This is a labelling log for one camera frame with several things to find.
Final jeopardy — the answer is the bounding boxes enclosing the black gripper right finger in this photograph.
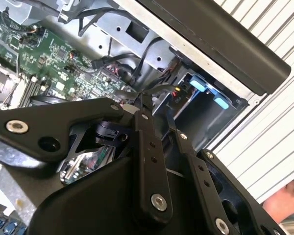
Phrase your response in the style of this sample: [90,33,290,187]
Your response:
[165,111,289,235]

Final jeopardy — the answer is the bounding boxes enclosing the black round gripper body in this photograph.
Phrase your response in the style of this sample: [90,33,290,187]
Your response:
[26,123,211,235]

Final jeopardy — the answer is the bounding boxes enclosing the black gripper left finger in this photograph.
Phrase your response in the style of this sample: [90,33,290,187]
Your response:
[0,93,173,223]

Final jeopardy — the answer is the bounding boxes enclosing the black power wire with connector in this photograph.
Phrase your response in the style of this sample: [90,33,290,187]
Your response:
[117,83,187,106]

